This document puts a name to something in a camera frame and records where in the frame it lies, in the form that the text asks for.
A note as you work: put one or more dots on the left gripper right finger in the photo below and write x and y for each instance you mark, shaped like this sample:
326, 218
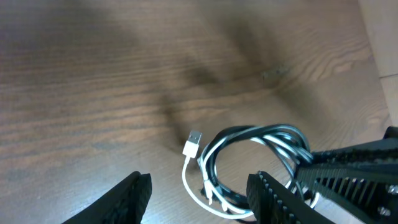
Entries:
272, 203

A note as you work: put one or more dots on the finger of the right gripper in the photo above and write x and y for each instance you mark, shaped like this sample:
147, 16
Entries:
362, 179

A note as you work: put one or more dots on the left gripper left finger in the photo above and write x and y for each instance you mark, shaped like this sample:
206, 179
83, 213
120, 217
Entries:
125, 203

